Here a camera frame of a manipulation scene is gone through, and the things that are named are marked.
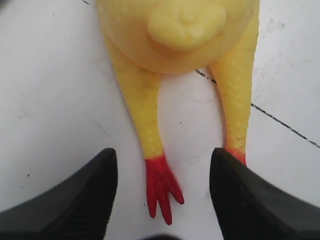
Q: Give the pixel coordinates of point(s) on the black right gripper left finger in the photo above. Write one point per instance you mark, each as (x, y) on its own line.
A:
(78, 208)

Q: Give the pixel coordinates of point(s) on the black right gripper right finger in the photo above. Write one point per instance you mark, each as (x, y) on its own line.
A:
(249, 207)

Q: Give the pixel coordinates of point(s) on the yellow rubber chicken toy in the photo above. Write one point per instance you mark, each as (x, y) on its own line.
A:
(146, 39)

